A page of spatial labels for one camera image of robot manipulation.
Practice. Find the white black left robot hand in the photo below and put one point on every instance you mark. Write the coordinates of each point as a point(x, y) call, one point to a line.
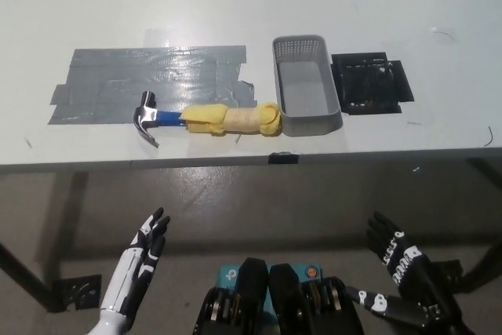
point(133, 268)

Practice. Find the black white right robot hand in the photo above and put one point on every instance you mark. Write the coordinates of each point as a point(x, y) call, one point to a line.
point(408, 268)

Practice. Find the blue hammer with yellow wrap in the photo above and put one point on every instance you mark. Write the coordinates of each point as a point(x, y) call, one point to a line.
point(243, 117)

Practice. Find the teal robot body panel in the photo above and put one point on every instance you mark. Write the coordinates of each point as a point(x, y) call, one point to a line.
point(227, 274)

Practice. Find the black tape on desk edge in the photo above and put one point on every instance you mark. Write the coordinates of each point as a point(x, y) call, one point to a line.
point(282, 158)

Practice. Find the gray perforated plastic container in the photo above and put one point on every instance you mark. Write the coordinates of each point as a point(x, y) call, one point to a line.
point(313, 121)

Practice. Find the black tape patch on desk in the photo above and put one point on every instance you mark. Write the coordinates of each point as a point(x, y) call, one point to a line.
point(368, 88)

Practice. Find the gray duct tape patch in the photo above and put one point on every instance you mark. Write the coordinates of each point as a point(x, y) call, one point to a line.
point(117, 76)

